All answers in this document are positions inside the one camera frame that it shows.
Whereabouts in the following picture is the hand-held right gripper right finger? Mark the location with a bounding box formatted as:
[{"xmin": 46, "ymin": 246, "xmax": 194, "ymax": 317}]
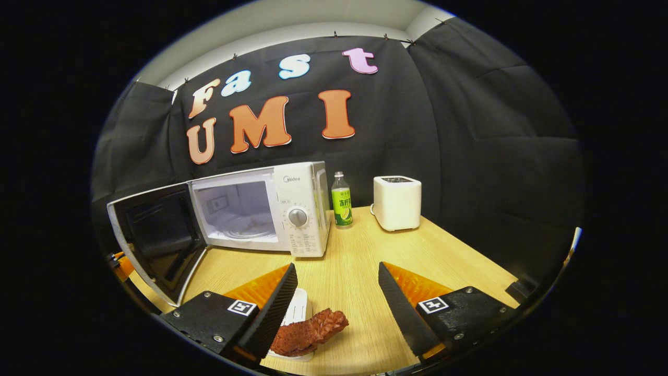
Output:
[{"xmin": 377, "ymin": 261, "xmax": 522, "ymax": 363}]

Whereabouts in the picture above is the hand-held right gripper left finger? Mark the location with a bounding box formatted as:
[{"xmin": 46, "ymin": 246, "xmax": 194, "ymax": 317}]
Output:
[{"xmin": 159, "ymin": 263, "xmax": 299, "ymax": 366}]

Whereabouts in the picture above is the brown meat slice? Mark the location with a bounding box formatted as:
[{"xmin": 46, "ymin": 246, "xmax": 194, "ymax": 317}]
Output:
[{"xmin": 270, "ymin": 308, "xmax": 350, "ymax": 358}]

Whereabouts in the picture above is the white microwave oven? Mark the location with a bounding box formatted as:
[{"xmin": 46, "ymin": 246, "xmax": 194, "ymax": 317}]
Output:
[{"xmin": 107, "ymin": 161, "xmax": 332, "ymax": 308}]

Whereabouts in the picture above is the white plate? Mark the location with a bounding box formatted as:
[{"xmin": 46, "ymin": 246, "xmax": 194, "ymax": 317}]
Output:
[{"xmin": 266, "ymin": 288, "xmax": 316, "ymax": 362}]

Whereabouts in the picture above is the white toaster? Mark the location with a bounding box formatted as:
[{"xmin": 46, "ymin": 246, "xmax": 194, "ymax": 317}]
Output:
[{"xmin": 371, "ymin": 176, "xmax": 422, "ymax": 232}]

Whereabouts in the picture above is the green label drink bottle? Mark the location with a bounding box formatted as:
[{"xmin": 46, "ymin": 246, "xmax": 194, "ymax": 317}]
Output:
[{"xmin": 331, "ymin": 171, "xmax": 353, "ymax": 229}]

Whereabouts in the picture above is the small black block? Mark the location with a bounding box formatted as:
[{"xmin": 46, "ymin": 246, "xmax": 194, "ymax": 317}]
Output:
[{"xmin": 505, "ymin": 279, "xmax": 538, "ymax": 304}]

